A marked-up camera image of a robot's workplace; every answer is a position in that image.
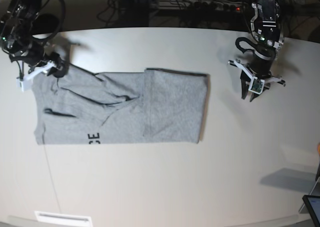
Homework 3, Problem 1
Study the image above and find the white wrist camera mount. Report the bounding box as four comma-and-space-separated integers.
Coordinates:
15, 60, 53, 92
228, 59, 286, 95

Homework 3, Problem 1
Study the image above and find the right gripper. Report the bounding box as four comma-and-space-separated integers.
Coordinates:
28, 52, 67, 78

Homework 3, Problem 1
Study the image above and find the white label on table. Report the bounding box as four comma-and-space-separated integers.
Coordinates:
35, 211, 93, 227

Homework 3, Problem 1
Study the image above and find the grey T-shirt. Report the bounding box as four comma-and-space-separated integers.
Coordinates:
32, 66, 209, 145

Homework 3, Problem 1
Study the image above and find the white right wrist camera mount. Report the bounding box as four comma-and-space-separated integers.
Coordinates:
15, 60, 53, 92

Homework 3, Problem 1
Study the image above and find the black tablet screen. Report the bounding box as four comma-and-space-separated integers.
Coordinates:
302, 195, 320, 227

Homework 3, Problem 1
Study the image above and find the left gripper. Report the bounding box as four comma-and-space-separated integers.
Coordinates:
240, 61, 272, 102

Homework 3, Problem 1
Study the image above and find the white power strip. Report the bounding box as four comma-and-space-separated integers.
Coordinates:
157, 0, 245, 13

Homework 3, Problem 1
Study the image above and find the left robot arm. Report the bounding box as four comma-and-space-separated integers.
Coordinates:
228, 0, 286, 101

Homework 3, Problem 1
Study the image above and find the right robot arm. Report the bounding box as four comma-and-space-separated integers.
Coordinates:
0, 0, 67, 81

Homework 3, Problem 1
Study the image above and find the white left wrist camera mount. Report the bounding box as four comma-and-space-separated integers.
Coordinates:
228, 59, 286, 95

